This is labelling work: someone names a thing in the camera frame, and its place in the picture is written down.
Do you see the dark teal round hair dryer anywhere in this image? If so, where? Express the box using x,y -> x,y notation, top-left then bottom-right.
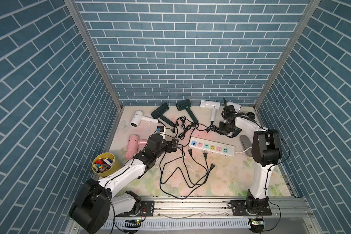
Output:
245,112 -> 256,120

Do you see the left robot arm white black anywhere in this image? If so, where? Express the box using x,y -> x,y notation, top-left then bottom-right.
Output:
69,134 -> 178,234

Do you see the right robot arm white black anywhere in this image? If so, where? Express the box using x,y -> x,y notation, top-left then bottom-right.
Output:
219,116 -> 282,216

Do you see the grey oval pad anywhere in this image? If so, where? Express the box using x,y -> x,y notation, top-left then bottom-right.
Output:
240,135 -> 252,157

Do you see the white boxy hair dryer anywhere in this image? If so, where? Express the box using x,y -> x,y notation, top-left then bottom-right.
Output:
200,100 -> 220,124

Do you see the white multicolour power strip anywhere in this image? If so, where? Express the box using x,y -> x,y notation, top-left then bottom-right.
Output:
189,137 -> 235,157

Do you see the pink hair dryer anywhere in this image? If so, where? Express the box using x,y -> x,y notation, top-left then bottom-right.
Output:
125,135 -> 147,160

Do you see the dark green slim hair dryer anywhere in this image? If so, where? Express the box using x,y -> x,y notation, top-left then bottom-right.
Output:
151,102 -> 175,127

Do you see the white round hair dryer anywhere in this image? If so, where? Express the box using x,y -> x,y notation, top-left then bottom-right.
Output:
130,110 -> 159,127

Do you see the dark green boxy hair dryer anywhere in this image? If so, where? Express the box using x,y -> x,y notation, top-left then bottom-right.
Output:
176,99 -> 199,124

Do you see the yellow cup with small items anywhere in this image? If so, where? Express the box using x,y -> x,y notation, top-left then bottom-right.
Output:
92,153 -> 121,177

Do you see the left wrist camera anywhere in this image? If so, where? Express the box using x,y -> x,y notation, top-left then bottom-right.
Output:
156,125 -> 165,134

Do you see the black bundled cable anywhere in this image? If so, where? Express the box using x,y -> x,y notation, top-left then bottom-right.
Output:
175,115 -> 198,140

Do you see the black cable of white dryer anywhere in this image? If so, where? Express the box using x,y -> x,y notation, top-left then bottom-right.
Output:
158,121 -> 216,200

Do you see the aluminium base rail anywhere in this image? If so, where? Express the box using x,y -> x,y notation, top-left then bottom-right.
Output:
67,195 -> 314,232

